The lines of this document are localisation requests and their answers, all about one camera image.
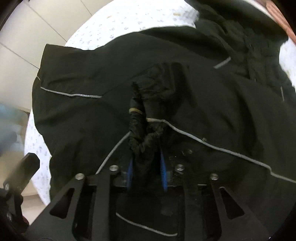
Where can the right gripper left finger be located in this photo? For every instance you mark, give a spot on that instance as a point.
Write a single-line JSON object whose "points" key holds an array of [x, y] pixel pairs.
{"points": [[83, 209]]}

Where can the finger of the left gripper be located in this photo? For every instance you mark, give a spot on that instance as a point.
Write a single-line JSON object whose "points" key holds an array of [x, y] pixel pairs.
{"points": [[20, 176]]}

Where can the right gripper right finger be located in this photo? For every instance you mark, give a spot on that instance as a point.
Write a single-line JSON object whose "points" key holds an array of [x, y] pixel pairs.
{"points": [[207, 208]]}

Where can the black hooded jacket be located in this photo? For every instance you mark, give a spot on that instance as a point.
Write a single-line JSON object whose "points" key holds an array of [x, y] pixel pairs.
{"points": [[180, 92]]}

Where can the white wardrobe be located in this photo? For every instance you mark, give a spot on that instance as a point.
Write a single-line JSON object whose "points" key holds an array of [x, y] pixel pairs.
{"points": [[31, 26]]}

